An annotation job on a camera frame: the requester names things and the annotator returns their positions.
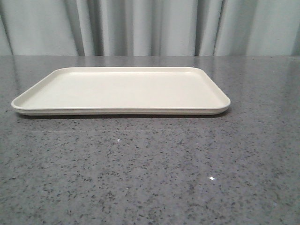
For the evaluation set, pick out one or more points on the grey-green pleated curtain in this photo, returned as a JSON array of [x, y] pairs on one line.
[[150, 27]]

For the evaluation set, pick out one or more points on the cream rectangular plastic tray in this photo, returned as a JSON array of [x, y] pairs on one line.
[[123, 90]]

